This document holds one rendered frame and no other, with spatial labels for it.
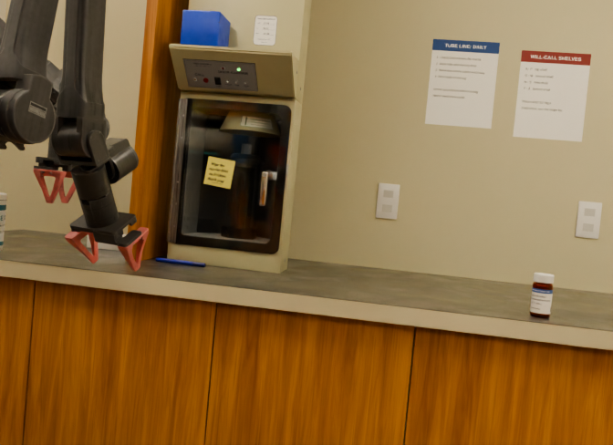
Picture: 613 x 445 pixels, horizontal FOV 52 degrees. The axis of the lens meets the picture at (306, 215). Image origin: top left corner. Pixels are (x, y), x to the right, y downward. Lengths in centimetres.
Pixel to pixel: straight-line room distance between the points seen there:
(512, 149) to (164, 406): 131
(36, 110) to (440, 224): 142
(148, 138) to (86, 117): 64
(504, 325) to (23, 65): 102
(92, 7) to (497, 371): 106
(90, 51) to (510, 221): 144
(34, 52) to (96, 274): 65
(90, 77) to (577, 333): 106
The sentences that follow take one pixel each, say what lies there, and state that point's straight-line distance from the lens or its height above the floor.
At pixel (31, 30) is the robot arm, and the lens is 103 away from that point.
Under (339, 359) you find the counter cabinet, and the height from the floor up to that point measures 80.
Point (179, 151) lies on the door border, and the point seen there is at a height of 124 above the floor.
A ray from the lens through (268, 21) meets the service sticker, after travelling 175.
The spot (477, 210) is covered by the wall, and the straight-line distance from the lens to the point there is 209.
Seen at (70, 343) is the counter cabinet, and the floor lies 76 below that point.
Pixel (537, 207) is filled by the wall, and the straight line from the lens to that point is 212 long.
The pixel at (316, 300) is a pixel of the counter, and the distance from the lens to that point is 138.
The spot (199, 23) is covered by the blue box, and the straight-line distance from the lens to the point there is 168.
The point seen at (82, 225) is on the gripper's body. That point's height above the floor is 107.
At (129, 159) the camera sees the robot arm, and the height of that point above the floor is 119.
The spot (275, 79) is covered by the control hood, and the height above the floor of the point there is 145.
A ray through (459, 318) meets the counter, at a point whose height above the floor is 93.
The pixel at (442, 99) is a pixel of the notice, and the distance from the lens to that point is 211.
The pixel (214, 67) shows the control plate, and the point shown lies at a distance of 168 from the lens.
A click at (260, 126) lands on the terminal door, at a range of 169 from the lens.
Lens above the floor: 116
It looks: 2 degrees down
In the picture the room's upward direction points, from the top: 5 degrees clockwise
